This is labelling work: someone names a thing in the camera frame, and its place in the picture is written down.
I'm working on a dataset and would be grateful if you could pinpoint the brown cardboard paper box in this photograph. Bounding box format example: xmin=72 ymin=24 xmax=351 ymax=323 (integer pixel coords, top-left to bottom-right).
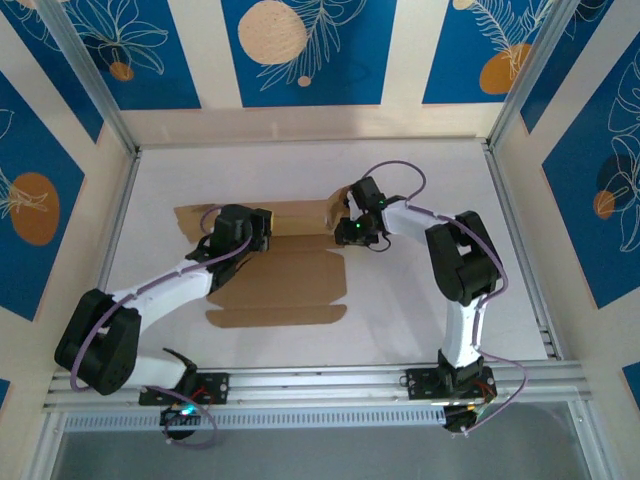
xmin=173 ymin=184 xmax=351 ymax=330

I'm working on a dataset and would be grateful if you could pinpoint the black left controller board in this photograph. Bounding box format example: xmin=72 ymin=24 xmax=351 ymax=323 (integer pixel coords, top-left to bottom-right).
xmin=159 ymin=405 xmax=201 ymax=441

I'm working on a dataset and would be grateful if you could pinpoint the black controller board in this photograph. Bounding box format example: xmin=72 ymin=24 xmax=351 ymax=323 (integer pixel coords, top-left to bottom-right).
xmin=159 ymin=405 xmax=201 ymax=441
xmin=442 ymin=403 xmax=489 ymax=435

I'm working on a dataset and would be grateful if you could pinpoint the black right controller board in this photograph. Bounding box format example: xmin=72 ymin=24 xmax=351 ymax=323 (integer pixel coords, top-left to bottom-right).
xmin=442 ymin=403 xmax=489 ymax=435

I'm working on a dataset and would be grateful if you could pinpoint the aluminium table side rail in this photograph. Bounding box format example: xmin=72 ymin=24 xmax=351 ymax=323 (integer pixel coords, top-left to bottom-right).
xmin=94 ymin=149 xmax=144 ymax=301
xmin=480 ymin=141 xmax=565 ymax=362

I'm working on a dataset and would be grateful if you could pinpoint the long aluminium mounting rail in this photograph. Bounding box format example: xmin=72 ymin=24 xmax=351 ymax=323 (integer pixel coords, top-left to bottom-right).
xmin=42 ymin=359 xmax=594 ymax=414

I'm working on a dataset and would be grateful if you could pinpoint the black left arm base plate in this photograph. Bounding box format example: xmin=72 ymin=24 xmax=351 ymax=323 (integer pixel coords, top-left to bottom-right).
xmin=138 ymin=371 xmax=231 ymax=406

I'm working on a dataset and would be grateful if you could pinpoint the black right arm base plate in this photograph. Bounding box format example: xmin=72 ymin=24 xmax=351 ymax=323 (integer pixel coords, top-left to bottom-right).
xmin=405 ymin=367 xmax=499 ymax=403

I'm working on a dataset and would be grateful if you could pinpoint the grey slotted cable duct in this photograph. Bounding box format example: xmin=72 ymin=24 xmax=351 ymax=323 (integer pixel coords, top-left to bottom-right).
xmin=62 ymin=405 xmax=451 ymax=434

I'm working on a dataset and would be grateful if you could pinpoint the aluminium frame post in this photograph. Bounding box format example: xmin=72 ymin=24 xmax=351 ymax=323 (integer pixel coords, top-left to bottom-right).
xmin=487 ymin=0 xmax=576 ymax=151
xmin=35 ymin=0 xmax=142 ymax=157

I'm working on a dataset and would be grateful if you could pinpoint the short aluminium frame leg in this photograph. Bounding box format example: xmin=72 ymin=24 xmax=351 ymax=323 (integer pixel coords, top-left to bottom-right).
xmin=569 ymin=399 xmax=609 ymax=480
xmin=27 ymin=412 xmax=69 ymax=480

